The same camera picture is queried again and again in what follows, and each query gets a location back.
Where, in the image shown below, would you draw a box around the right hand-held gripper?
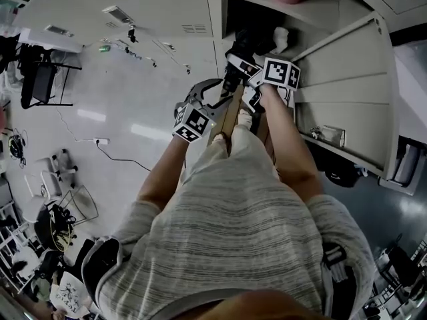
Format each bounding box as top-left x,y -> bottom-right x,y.
225,53 -> 302,114

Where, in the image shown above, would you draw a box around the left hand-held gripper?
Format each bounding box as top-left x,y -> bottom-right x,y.
171,77 -> 236,145

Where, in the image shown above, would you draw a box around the white cloth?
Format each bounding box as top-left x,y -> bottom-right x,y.
272,27 -> 291,55

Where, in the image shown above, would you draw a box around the person's right forearm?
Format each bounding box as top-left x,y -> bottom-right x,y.
258,83 -> 324,202

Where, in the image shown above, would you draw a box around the person's left forearm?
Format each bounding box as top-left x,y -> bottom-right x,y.
135,135 -> 195,212

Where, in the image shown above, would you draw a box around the locker door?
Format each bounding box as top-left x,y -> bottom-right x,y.
291,10 -> 402,182

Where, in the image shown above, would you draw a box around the wooden slat platform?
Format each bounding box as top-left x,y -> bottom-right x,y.
206,85 -> 278,180

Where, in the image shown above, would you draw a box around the person's right shoe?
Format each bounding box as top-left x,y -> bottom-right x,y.
237,108 -> 255,130

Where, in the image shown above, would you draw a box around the person's beige trousers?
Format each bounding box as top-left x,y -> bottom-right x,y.
181,121 -> 282,187

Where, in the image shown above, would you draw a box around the person's grey striped shirt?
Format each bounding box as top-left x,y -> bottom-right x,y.
95,160 -> 376,320

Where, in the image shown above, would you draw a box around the black bin bag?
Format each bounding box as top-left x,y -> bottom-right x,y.
316,151 -> 368,189

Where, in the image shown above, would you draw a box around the black folding table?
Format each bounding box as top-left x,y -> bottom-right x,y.
19,43 -> 83,110

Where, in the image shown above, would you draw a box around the white office chair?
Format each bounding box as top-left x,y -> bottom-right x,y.
25,148 -> 80,223

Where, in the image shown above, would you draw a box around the grey printer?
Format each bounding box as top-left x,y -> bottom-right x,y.
378,135 -> 422,196

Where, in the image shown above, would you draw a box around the person's chin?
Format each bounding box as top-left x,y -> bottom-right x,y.
193,290 -> 331,320

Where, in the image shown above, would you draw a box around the black power cable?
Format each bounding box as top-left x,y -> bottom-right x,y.
96,143 -> 153,173

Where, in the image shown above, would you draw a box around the metal door handle plate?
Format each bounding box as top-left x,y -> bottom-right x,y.
310,125 -> 346,148

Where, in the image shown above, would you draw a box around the thin white cable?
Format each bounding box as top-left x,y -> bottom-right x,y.
55,107 -> 96,143

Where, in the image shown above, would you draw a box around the wire frame stand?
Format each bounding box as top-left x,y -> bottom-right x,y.
59,184 -> 100,227

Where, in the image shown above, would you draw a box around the tangled black cable bundle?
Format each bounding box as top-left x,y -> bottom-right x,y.
6,128 -> 28,170

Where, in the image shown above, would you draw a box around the black padded shoulder strap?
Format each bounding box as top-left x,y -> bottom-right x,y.
81,237 -> 123,310

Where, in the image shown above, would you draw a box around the black chair with yellow cable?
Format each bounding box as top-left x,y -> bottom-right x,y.
35,205 -> 78,253

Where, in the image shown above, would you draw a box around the black strap with white buckle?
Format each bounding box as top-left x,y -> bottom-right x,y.
322,241 -> 357,320

